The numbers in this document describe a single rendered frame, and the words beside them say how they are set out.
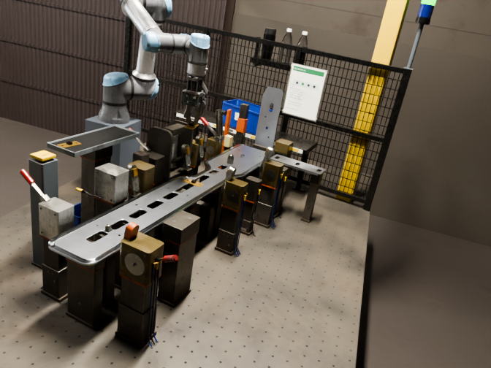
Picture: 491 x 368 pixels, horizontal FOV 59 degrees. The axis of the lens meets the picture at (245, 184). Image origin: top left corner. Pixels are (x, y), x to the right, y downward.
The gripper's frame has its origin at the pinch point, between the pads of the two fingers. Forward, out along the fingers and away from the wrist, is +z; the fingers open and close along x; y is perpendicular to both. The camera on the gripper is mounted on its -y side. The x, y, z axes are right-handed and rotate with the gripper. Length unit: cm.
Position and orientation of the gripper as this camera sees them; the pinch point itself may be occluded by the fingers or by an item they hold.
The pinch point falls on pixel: (192, 122)
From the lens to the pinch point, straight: 186.3
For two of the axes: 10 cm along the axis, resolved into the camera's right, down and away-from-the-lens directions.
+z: -1.5, 9.1, 3.9
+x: 9.7, 2.2, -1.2
